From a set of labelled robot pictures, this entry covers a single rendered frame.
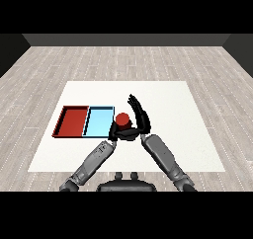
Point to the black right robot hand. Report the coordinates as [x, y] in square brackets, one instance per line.
[142, 118]

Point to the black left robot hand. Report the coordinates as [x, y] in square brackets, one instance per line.
[115, 135]

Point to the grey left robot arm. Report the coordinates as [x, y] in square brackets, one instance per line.
[92, 162]

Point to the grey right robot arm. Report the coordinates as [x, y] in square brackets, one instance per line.
[163, 159]

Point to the small red can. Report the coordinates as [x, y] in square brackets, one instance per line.
[122, 119]

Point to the light blue shallow open box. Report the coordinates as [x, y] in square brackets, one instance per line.
[99, 121]

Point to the red shallow open box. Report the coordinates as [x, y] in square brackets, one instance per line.
[71, 121]

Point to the dark grey robot body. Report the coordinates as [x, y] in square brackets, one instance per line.
[126, 185]

